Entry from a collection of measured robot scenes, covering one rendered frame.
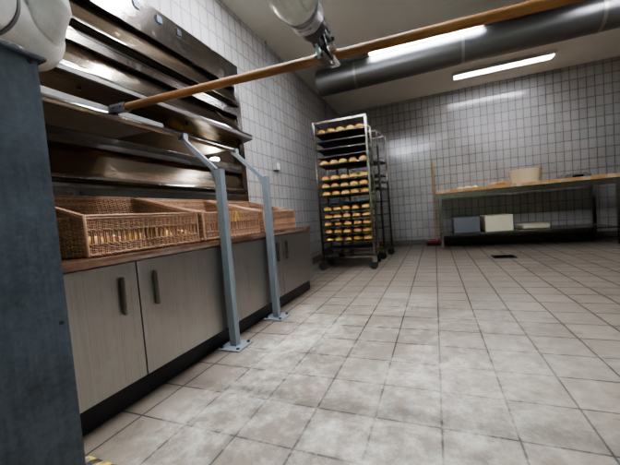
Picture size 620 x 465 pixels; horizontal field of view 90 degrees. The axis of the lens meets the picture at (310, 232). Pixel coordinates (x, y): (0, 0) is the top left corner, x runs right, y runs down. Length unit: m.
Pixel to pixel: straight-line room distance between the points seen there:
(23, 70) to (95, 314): 0.77
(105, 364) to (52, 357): 0.58
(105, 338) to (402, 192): 5.33
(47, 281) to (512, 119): 6.09
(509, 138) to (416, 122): 1.49
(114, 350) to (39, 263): 0.67
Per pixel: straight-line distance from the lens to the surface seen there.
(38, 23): 1.03
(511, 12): 1.10
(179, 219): 1.61
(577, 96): 6.49
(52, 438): 0.83
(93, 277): 1.29
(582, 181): 5.47
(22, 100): 0.79
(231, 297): 1.74
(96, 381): 1.35
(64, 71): 1.90
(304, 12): 0.86
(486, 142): 6.11
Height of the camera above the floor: 0.66
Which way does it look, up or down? 3 degrees down
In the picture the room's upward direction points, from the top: 5 degrees counter-clockwise
